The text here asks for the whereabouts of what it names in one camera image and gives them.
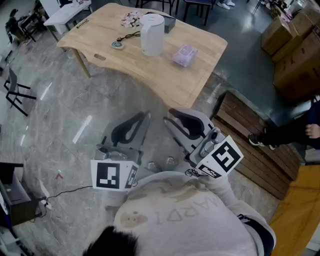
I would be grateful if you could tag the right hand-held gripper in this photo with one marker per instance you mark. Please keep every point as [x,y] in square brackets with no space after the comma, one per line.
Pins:
[217,155]

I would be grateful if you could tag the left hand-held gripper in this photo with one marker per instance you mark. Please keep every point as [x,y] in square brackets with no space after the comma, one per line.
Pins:
[110,172]

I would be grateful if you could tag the white electric kettle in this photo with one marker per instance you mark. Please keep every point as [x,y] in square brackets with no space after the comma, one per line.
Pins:
[152,35]

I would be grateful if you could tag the person's left forearm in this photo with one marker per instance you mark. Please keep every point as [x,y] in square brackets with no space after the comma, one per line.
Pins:
[115,198]

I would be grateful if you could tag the person's right forearm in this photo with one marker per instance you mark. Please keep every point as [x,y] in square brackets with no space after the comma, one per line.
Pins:
[217,190]

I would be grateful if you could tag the person's shoe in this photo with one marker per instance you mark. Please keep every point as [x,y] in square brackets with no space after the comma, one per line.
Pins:
[151,165]
[257,140]
[171,161]

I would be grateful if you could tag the dark wooden pallet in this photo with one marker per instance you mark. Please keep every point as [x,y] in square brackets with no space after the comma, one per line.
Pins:
[252,150]

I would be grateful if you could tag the purple wet wipes pack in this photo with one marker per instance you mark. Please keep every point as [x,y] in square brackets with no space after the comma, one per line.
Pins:
[185,55]

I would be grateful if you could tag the wooden table leg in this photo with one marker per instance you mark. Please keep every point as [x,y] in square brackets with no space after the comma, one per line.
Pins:
[82,63]

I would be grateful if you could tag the green and white remote control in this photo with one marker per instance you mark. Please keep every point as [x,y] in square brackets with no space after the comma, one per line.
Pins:
[117,45]

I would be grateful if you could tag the person's grey sweatshirt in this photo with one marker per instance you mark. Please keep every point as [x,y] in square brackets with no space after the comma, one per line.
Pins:
[190,220]

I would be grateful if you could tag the dark green tray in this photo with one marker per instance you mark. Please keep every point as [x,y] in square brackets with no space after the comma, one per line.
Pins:
[170,23]

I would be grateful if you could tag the white power strip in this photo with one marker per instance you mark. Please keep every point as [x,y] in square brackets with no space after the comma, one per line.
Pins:
[47,204]

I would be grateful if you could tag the pink artificial flowers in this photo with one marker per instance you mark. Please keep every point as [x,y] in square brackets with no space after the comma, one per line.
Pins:
[131,19]

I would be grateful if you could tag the black eyeglasses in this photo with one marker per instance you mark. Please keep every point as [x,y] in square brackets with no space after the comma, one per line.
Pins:
[82,23]

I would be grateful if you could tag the black metal chair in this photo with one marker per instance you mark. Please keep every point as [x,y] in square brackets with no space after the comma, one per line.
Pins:
[14,92]

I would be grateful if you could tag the blue chair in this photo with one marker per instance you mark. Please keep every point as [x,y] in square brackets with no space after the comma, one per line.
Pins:
[197,7]

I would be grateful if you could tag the large brown cardboard box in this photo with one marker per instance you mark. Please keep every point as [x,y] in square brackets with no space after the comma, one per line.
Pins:
[297,75]

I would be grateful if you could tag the black open cabinet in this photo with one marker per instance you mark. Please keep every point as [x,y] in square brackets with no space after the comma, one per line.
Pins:
[15,197]

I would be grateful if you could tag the white folding table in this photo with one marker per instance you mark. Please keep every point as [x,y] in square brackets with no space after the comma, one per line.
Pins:
[67,13]

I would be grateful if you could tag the yellow sheet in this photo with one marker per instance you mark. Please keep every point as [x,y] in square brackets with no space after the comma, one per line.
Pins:
[297,212]

